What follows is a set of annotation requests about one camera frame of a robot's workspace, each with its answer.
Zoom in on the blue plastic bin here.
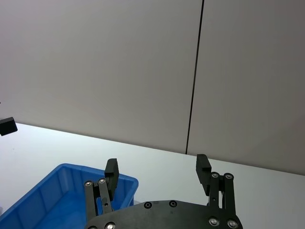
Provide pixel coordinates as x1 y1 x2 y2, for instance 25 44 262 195
0 163 139 229

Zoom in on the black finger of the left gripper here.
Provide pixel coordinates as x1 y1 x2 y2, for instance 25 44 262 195
0 116 18 137

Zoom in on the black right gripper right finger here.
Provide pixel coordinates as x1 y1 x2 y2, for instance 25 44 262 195
195 154 237 211

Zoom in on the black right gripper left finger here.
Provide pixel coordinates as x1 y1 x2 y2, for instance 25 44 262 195
84 158 120 218

